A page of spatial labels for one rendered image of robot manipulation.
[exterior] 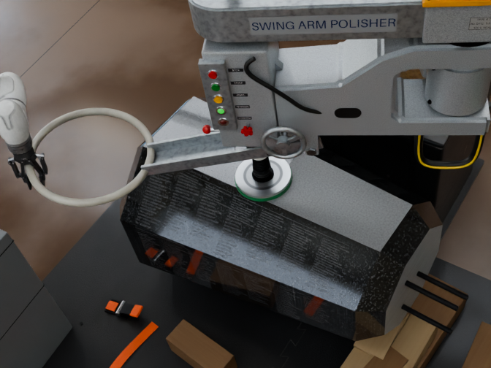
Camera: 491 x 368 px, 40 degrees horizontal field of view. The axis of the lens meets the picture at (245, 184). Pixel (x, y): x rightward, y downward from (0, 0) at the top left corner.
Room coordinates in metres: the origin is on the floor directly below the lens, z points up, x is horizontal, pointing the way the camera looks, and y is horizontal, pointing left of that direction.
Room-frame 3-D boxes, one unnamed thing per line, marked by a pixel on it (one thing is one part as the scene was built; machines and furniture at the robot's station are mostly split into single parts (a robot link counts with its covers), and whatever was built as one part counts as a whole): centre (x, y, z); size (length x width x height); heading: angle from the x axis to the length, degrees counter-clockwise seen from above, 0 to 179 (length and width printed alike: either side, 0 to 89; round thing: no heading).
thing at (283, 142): (1.52, -0.16, 1.20); 0.15 x 0.10 x 0.15; 74
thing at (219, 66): (1.57, 0.03, 1.37); 0.08 x 0.03 x 0.28; 74
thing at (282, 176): (1.66, -0.07, 0.84); 0.21 x 0.21 x 0.01
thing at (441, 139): (2.13, -0.78, 0.37); 0.66 x 0.66 x 0.74; 48
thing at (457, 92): (1.49, -0.71, 1.34); 0.19 x 0.19 x 0.20
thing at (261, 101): (1.64, -0.15, 1.32); 0.36 x 0.22 x 0.45; 74
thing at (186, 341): (1.38, 0.34, 0.07); 0.30 x 0.12 x 0.12; 42
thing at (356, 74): (1.55, -0.45, 1.30); 0.74 x 0.23 x 0.49; 74
